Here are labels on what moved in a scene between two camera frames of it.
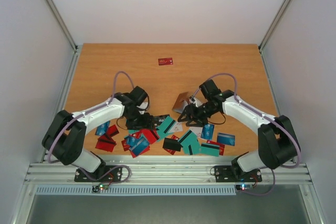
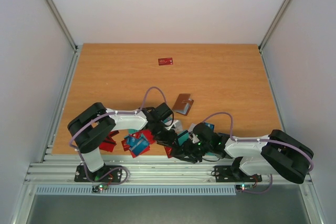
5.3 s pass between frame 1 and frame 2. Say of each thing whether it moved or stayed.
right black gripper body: moved
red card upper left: stayed
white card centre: stayed
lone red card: stayed
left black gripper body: moved
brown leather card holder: stayed
